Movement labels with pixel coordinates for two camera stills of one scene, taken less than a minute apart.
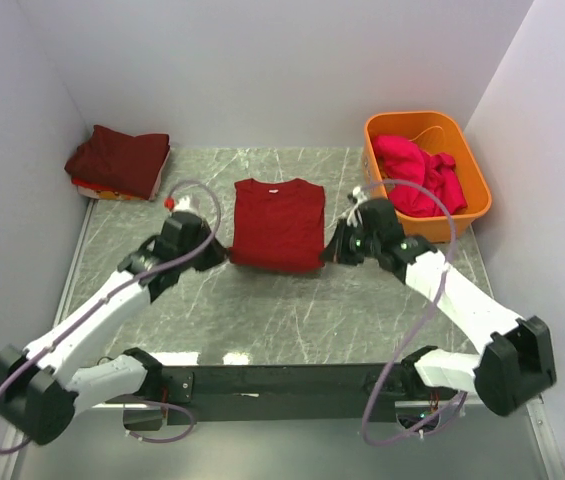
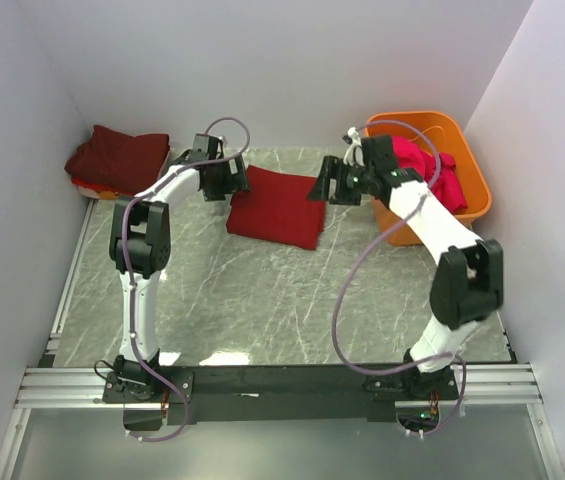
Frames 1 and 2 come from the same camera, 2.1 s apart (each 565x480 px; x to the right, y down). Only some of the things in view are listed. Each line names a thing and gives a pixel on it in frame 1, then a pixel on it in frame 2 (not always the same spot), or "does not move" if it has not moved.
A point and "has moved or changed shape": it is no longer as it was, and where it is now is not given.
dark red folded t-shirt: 120,162 does not move
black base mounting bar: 295,392 does not move
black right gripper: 336,250 to 335,169
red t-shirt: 278,226 has moved or changed shape
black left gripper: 217,253 to 235,184
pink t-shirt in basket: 403,160 does not move
